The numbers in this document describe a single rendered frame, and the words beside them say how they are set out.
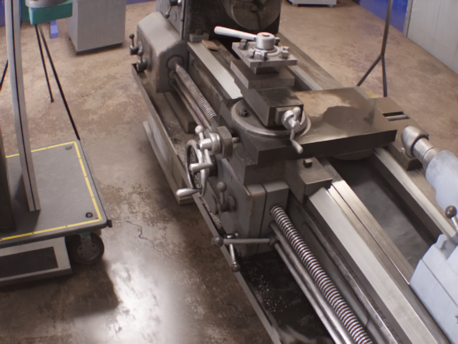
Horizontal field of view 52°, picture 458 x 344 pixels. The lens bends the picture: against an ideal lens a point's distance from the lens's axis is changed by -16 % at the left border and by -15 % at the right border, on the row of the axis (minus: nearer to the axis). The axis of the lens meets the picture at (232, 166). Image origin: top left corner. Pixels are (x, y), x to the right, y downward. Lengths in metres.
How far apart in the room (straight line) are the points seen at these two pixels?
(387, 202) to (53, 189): 1.49
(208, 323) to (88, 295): 0.57
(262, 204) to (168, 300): 0.84
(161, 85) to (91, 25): 1.93
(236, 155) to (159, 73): 1.04
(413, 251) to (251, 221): 0.56
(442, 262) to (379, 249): 0.27
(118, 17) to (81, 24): 0.35
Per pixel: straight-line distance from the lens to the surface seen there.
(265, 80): 1.74
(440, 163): 1.41
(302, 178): 1.64
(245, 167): 1.66
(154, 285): 2.44
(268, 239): 1.79
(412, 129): 1.52
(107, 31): 4.57
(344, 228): 1.55
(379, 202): 1.88
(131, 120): 3.55
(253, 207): 1.71
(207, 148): 1.74
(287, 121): 1.64
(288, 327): 1.81
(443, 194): 1.36
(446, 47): 5.52
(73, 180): 2.52
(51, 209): 2.38
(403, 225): 1.81
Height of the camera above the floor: 1.83
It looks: 36 degrees down
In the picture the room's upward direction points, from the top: 5 degrees clockwise
